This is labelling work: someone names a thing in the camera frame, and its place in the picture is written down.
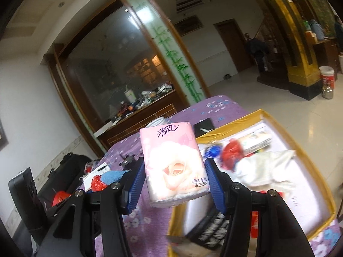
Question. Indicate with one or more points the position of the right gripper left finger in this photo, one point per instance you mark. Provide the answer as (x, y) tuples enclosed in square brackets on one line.
[(132, 187)]

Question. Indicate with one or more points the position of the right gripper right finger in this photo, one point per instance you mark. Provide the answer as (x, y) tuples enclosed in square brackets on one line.
[(220, 186)]

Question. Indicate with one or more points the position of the red plastic bag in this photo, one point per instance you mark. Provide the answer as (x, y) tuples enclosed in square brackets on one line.
[(59, 197), (231, 154), (97, 184)]

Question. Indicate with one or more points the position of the blue Vinda tissue pouch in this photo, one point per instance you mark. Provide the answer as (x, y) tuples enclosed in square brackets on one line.
[(213, 150)]

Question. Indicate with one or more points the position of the pink tissue pack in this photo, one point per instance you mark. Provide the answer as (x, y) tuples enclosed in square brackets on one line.
[(174, 167)]

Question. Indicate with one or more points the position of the red black yellow sponge pack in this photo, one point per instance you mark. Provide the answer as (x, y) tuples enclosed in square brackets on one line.
[(262, 206)]

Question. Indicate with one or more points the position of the black packaged pouch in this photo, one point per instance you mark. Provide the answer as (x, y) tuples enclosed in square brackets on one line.
[(210, 232)]

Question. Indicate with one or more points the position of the white cloth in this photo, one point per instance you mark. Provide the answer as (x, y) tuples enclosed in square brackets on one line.
[(264, 168)]

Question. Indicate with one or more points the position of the white mask package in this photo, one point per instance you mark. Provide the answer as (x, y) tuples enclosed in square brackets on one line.
[(254, 141)]

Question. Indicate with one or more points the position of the black electric motor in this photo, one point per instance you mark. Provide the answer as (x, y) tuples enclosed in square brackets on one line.
[(128, 161)]

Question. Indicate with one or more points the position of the red plastic bag at edge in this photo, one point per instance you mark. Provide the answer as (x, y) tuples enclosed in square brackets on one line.
[(59, 197)]

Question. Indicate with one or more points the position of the white notebook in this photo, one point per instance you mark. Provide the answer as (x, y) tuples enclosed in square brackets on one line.
[(98, 171)]

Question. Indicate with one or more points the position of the black bag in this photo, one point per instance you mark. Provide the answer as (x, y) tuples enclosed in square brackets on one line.
[(66, 177)]

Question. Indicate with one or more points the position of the yellow cardboard box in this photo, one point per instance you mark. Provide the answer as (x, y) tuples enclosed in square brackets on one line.
[(307, 193)]

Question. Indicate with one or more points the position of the wooden counter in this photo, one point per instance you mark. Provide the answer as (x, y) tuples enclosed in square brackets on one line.
[(165, 107)]

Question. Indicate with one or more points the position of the black smartphone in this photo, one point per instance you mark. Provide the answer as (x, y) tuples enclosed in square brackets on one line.
[(203, 127)]

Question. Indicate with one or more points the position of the white plastic jar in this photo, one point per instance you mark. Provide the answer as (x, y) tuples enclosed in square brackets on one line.
[(156, 122)]

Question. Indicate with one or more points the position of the white jug on counter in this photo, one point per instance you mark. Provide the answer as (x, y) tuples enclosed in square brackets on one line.
[(129, 94)]

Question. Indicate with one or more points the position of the metal kettle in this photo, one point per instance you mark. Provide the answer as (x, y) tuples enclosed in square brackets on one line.
[(327, 91)]

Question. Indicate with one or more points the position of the person in dark clothes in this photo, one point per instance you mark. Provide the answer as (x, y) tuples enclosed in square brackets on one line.
[(258, 50)]

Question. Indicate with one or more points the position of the white red bucket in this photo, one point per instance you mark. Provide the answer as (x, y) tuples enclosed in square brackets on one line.
[(327, 74)]

